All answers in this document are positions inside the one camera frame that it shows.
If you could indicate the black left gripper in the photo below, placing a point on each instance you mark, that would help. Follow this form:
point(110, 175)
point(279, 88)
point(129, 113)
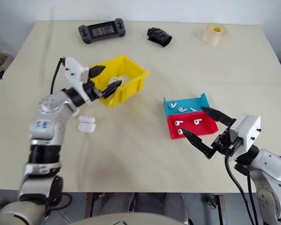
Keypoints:
point(91, 90)

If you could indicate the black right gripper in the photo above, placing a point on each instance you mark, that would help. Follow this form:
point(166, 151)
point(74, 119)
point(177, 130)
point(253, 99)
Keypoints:
point(227, 145)

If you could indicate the yellow plastic bin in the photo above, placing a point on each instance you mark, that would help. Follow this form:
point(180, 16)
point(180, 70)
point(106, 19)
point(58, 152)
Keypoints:
point(133, 79)

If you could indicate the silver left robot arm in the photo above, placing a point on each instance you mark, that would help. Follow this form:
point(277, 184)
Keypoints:
point(49, 110)

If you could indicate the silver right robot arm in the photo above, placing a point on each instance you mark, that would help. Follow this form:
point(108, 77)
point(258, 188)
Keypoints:
point(271, 161)

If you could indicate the red plastic tray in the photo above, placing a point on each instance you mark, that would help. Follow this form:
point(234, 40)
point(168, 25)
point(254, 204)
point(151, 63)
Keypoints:
point(208, 127)

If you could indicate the white earbud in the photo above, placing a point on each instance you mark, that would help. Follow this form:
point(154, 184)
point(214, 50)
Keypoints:
point(179, 131)
point(182, 109)
point(194, 109)
point(178, 122)
point(197, 121)
point(171, 105)

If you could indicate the blue plastic tray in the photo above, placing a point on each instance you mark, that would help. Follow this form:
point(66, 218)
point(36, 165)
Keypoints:
point(189, 103)

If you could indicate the black handheld game console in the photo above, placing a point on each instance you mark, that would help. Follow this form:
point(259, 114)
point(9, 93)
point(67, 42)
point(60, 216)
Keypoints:
point(100, 29)

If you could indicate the rusty metal table leg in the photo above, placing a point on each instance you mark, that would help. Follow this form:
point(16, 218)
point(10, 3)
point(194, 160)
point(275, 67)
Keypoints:
point(221, 208)
point(91, 204)

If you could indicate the clear adhesive tape roll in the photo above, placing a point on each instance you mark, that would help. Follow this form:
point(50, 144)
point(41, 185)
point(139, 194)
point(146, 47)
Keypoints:
point(213, 38)

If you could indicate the light grey robot torso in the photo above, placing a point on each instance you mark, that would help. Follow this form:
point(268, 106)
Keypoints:
point(131, 219)

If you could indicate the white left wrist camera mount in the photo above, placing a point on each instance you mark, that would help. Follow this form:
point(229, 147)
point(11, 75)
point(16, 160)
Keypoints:
point(73, 68)

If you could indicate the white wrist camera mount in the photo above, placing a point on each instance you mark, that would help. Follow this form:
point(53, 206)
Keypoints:
point(73, 68)
point(248, 131)

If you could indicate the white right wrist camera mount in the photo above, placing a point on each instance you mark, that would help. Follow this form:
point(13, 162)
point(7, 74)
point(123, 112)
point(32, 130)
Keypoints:
point(248, 131)

